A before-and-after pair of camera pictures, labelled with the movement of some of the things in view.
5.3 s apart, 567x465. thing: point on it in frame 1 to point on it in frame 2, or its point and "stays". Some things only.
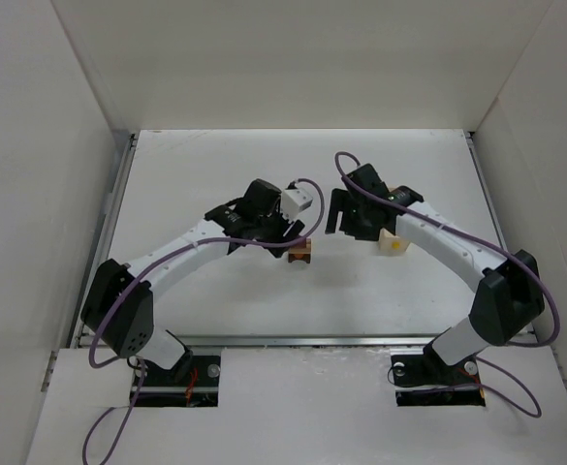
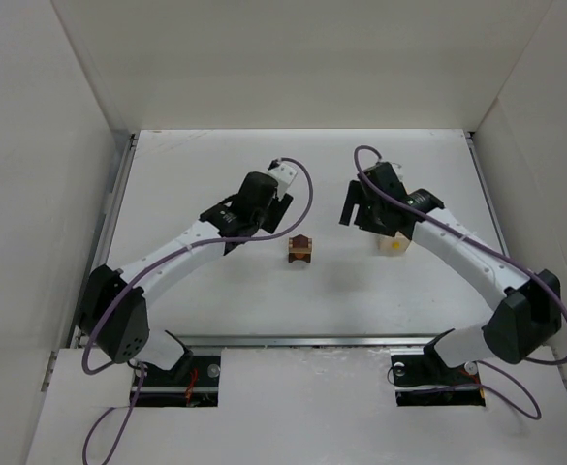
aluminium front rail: x=94 y=340 stays
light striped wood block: x=303 y=248 stays
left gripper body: x=283 y=236 to x=277 y=213
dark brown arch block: x=305 y=257 stays
